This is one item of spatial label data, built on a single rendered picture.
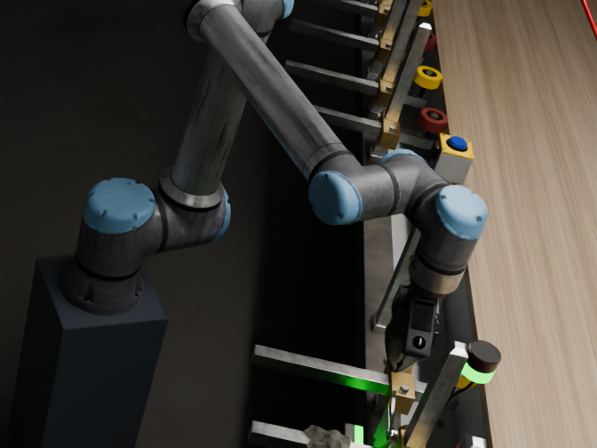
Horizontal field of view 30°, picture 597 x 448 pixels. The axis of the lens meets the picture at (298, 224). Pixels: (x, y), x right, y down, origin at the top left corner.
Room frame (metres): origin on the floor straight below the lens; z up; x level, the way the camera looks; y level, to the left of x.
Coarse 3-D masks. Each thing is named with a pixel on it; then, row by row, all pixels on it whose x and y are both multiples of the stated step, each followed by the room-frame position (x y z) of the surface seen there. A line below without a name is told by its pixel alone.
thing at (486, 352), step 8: (472, 344) 1.53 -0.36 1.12; (480, 344) 1.54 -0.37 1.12; (488, 344) 1.54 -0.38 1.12; (472, 352) 1.51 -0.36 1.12; (480, 352) 1.51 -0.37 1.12; (488, 352) 1.52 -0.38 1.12; (496, 352) 1.53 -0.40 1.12; (488, 360) 1.50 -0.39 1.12; (496, 360) 1.51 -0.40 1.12; (472, 368) 1.50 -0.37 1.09; (464, 376) 1.50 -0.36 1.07; (456, 384) 1.50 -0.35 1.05; (472, 384) 1.52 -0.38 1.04; (456, 392) 1.52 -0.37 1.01; (448, 400) 1.52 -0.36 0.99
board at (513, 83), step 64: (448, 0) 3.57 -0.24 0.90; (512, 0) 3.76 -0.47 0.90; (576, 0) 3.97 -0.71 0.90; (448, 64) 3.08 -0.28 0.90; (512, 64) 3.23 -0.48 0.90; (576, 64) 3.39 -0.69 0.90; (448, 128) 2.70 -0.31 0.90; (512, 128) 2.81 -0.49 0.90; (576, 128) 2.94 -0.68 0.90; (512, 192) 2.47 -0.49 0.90; (576, 192) 2.57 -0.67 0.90; (512, 256) 2.18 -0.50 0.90; (576, 256) 2.27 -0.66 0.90; (512, 320) 1.94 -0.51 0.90; (576, 320) 2.01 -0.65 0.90; (512, 384) 1.73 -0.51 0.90; (576, 384) 1.80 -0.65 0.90
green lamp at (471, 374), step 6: (468, 366) 1.50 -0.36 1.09; (462, 372) 1.50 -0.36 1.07; (468, 372) 1.50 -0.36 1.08; (474, 372) 1.49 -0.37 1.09; (480, 372) 1.49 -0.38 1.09; (492, 372) 1.50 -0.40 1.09; (468, 378) 1.49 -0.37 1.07; (474, 378) 1.49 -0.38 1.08; (480, 378) 1.49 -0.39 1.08; (486, 378) 1.50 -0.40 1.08
